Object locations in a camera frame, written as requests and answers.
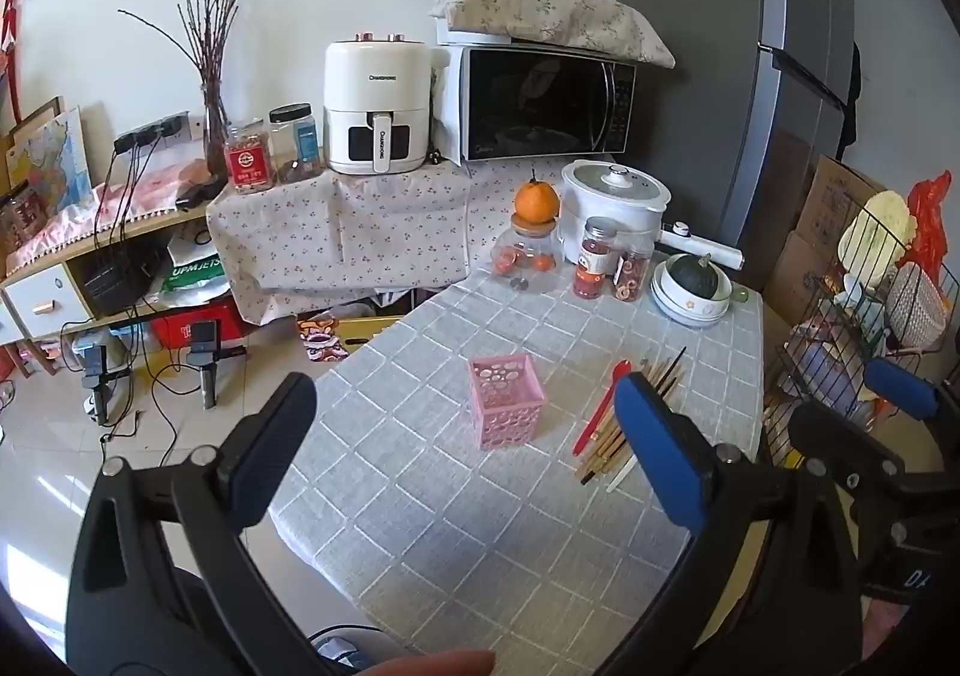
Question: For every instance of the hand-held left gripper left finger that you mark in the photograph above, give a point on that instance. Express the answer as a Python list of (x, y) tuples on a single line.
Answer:
[(256, 470)]

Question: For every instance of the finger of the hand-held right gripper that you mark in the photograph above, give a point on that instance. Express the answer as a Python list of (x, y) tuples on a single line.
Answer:
[(900, 392), (847, 447)]

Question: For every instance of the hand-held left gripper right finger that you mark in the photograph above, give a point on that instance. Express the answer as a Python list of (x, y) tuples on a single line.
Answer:
[(660, 455)]

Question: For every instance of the white plastic spoon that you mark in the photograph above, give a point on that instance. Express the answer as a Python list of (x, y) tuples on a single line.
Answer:
[(621, 475)]

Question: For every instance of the pile of assorted chopsticks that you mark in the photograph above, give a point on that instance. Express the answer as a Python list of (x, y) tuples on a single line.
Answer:
[(611, 447)]

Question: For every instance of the red plastic spoon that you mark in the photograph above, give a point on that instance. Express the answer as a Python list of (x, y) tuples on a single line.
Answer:
[(600, 406)]

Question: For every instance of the pink perforated utensil basket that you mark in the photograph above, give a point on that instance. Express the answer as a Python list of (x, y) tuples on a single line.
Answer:
[(504, 406)]

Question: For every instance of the person's left hand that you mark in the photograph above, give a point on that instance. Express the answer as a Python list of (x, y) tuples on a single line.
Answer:
[(435, 665)]

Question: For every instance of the woven basket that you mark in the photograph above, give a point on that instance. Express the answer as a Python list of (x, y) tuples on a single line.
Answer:
[(919, 308)]

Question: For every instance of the black floor stand device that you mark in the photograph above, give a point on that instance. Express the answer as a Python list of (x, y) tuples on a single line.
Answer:
[(97, 383), (206, 361)]

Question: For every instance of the stack of white bowls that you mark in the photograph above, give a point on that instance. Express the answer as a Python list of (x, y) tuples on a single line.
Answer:
[(686, 312)]

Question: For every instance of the colourful printed bag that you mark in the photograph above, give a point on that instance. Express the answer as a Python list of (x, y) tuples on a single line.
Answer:
[(322, 338)]

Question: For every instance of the red box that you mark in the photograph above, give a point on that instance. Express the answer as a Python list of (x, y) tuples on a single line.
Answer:
[(176, 331)]

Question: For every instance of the pale yellow plate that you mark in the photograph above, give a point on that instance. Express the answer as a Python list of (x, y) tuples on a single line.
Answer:
[(877, 222)]

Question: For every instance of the jar of dried fruit slices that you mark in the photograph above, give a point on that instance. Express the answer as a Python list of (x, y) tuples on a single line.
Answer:
[(631, 278)]

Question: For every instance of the red plastic bag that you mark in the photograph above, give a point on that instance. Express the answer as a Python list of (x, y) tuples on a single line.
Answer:
[(930, 214)]

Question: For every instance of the dark green squash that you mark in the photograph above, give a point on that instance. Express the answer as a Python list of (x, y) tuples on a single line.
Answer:
[(694, 274)]

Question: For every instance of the cardboard box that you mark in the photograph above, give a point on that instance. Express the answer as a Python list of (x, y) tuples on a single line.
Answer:
[(825, 218)]

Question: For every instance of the grey checked tablecloth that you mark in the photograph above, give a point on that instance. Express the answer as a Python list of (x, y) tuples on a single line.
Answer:
[(480, 533)]

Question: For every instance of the jar of red spice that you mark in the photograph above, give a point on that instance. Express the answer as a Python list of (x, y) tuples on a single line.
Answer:
[(595, 259)]

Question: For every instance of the green and white bag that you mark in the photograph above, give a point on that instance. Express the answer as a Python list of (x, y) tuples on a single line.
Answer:
[(199, 267)]

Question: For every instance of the black box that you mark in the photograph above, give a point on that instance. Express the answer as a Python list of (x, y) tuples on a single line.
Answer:
[(120, 282)]

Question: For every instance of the glass jar with cork lid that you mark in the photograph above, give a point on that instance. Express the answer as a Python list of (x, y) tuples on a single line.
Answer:
[(525, 256)]

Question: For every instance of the floral tablecloth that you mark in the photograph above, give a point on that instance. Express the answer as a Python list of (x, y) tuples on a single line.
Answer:
[(360, 233)]

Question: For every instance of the white rice cooker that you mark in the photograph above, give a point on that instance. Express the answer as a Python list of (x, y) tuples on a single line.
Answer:
[(611, 199)]

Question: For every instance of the wooden cabinet with white drawer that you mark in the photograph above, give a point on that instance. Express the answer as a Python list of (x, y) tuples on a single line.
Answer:
[(41, 301)]

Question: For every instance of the orange fruit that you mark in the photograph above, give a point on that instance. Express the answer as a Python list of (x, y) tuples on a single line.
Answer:
[(537, 199)]

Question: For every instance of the red label snack jar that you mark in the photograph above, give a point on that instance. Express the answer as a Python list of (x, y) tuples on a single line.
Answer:
[(247, 162)]

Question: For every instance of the pink cloth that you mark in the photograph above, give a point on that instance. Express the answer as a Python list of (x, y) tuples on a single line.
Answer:
[(67, 226)]

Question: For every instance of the clear jar with black lid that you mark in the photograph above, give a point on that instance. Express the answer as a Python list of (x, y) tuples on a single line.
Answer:
[(296, 147)]

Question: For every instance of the glass vase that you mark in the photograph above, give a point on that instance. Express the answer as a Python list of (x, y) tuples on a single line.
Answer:
[(215, 121)]

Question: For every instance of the grey refrigerator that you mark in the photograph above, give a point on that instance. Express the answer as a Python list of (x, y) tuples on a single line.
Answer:
[(697, 83)]

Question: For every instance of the framed map picture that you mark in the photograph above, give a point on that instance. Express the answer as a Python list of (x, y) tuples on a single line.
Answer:
[(52, 158)]

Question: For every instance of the black and white microwave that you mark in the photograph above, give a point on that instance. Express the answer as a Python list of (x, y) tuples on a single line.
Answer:
[(540, 102)]

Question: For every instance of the white air fryer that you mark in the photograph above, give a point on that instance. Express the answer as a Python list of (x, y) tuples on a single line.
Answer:
[(375, 106)]

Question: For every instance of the dried branches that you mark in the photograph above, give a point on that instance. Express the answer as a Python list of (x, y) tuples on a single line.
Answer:
[(214, 23)]

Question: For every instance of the floral cushion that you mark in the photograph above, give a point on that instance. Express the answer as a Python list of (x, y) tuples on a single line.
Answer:
[(555, 12)]

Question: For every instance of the wall power strip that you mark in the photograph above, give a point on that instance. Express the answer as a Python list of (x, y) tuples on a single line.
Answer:
[(150, 134)]

